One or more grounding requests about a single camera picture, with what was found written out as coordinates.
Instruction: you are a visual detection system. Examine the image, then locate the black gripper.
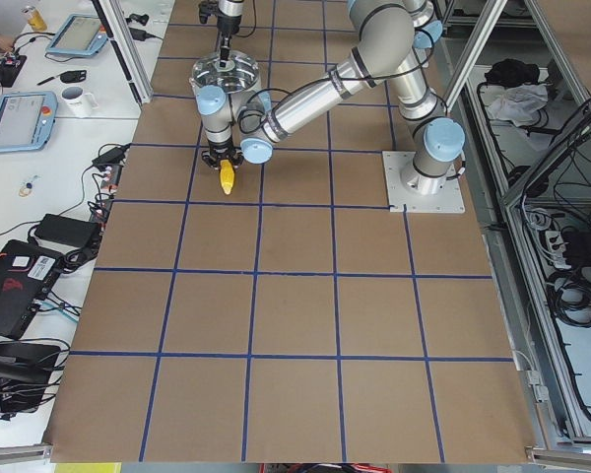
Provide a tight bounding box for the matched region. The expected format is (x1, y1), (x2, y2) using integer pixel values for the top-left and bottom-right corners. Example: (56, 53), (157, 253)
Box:
(218, 17), (235, 67)
(201, 142), (243, 170)

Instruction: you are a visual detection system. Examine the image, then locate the yellow corn cob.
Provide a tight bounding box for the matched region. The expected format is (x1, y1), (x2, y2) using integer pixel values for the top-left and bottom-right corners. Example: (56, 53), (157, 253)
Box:
(219, 159), (235, 195)

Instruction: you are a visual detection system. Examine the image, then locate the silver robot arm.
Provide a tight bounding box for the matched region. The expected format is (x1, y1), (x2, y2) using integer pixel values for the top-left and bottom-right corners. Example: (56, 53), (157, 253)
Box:
(217, 0), (243, 68)
(190, 1), (465, 195)

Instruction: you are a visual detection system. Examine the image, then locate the mint green cooking pot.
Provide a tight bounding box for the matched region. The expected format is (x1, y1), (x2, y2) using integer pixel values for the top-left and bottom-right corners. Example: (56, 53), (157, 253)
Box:
(189, 50), (261, 115)

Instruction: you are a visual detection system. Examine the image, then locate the black power strip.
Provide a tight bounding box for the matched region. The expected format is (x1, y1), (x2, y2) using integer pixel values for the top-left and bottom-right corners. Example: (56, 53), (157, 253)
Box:
(88, 163), (124, 226)

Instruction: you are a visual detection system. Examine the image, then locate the upper blue teach pendant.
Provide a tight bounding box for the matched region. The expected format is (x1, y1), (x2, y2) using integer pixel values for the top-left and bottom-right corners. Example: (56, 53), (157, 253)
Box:
(46, 14), (108, 57)

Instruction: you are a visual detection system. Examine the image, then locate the blue teach pendant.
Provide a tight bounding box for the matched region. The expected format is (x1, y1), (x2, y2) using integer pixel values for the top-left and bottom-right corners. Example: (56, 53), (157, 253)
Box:
(0, 92), (58, 154)
(46, 14), (108, 57)

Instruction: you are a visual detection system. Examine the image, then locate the white mug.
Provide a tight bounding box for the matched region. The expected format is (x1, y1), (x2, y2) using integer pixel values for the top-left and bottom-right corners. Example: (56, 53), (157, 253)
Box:
(61, 86), (99, 118)

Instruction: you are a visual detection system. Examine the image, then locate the brown gridded table mat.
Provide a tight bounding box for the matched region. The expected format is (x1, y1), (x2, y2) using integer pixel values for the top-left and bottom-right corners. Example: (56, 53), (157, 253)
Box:
(45, 1), (534, 464)

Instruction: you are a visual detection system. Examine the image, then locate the black power brick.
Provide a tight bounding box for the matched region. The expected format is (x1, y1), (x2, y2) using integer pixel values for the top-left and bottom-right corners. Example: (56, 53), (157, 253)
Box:
(34, 214), (100, 248)

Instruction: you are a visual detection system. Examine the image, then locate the yellow drink can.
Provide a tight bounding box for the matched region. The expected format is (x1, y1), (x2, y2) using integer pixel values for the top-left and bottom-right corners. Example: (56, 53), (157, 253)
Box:
(22, 5), (47, 32)

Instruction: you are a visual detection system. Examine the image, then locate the lower blue teach pendant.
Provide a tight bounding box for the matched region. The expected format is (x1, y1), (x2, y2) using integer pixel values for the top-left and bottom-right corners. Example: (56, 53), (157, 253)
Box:
(0, 92), (58, 154)

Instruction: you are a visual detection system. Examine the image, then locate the black laptop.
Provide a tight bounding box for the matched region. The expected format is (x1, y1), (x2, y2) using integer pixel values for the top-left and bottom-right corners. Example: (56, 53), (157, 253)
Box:
(0, 239), (63, 340)

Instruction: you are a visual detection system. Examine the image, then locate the white crumpled cloth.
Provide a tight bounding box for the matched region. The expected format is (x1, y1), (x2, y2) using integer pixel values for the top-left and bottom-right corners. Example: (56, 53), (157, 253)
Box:
(487, 85), (548, 126)

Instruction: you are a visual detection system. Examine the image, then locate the aluminium frame post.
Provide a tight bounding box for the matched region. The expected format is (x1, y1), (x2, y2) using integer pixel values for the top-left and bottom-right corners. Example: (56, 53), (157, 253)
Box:
(92, 0), (154, 106)

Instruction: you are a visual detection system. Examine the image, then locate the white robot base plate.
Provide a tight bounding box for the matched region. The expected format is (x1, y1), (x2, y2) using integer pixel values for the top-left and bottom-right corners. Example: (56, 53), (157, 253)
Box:
(382, 151), (465, 214)

